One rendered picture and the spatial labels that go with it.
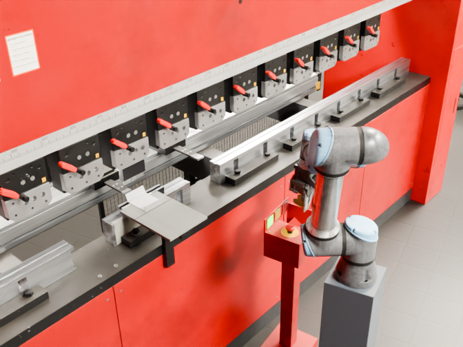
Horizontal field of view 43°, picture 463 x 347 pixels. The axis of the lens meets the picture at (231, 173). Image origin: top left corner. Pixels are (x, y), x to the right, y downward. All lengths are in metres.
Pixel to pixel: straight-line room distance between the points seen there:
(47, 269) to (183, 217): 0.48
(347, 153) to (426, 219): 2.28
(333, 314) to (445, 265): 1.49
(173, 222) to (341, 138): 0.67
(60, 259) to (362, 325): 1.08
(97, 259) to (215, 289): 0.63
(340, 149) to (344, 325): 0.78
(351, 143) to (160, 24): 0.74
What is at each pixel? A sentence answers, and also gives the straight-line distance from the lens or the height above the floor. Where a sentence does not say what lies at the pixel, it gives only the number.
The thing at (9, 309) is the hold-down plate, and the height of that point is 0.90.
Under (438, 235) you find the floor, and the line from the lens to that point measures 3.87.
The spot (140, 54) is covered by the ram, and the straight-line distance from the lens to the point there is 1.99.
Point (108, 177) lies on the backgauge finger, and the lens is 2.35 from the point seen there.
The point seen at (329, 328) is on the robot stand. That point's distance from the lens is 2.31.
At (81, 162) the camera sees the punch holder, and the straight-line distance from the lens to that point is 1.95.
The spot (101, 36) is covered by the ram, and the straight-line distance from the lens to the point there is 1.88.
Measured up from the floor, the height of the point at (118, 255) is 0.87.
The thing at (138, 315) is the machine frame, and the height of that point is 0.63.
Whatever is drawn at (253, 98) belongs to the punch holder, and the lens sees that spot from 2.48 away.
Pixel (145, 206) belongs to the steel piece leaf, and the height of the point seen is 1.00.
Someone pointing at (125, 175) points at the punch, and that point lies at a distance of 2.13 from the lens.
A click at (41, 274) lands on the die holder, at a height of 0.93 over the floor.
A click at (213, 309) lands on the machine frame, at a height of 0.38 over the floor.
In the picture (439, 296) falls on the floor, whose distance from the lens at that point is 3.42.
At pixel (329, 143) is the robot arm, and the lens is 1.74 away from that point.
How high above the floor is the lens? 2.19
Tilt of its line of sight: 30 degrees down
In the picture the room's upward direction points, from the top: 1 degrees counter-clockwise
